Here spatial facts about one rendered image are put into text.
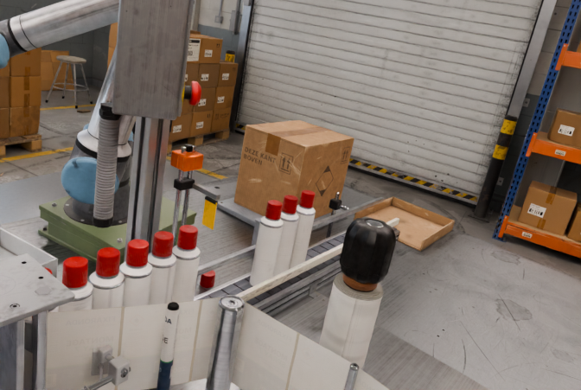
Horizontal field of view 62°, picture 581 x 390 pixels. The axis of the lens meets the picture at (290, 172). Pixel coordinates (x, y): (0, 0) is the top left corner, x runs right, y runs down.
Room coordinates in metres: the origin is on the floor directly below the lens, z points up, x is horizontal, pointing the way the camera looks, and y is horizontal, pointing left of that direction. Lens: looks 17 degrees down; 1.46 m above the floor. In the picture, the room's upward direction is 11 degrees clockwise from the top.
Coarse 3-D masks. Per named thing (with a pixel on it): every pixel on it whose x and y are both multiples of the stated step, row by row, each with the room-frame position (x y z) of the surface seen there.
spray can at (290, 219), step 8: (288, 200) 1.01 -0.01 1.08; (296, 200) 1.02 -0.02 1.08; (288, 208) 1.01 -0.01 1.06; (296, 208) 1.02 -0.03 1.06; (288, 216) 1.01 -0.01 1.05; (296, 216) 1.02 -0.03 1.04; (288, 224) 1.00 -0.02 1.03; (296, 224) 1.01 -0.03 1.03; (288, 232) 1.00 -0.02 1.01; (280, 240) 1.00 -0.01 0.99; (288, 240) 1.00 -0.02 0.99; (280, 248) 1.00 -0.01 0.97; (288, 248) 1.01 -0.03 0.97; (280, 256) 1.00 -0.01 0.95; (288, 256) 1.01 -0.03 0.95; (280, 264) 1.00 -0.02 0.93; (288, 264) 1.01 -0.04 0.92; (280, 272) 1.00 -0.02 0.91
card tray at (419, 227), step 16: (368, 208) 1.67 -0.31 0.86; (384, 208) 1.77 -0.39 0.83; (400, 208) 1.81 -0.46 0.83; (416, 208) 1.78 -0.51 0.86; (400, 224) 1.64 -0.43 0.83; (416, 224) 1.67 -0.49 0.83; (432, 224) 1.70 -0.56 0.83; (448, 224) 1.64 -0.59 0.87; (400, 240) 1.49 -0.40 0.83; (416, 240) 1.52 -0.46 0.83; (432, 240) 1.52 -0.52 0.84
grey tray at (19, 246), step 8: (0, 232) 1.00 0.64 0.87; (8, 232) 1.00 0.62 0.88; (0, 240) 1.00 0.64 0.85; (8, 240) 0.99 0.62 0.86; (16, 240) 0.98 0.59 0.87; (24, 240) 0.97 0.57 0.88; (0, 248) 0.99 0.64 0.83; (8, 248) 0.99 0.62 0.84; (16, 248) 0.98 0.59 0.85; (24, 248) 0.97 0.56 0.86; (32, 248) 0.95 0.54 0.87; (0, 256) 0.96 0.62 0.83; (8, 256) 0.97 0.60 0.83; (32, 256) 0.95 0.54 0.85; (40, 256) 0.94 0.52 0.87; (48, 256) 0.93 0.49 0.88; (40, 264) 0.94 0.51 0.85; (48, 264) 0.91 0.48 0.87; (56, 264) 0.92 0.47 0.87; (56, 272) 0.92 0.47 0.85
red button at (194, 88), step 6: (192, 84) 0.75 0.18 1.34; (198, 84) 0.75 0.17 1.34; (186, 90) 0.75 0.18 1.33; (192, 90) 0.74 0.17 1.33; (198, 90) 0.75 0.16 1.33; (186, 96) 0.75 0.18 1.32; (192, 96) 0.74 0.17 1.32; (198, 96) 0.75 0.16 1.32; (192, 102) 0.75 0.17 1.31; (198, 102) 0.75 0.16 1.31
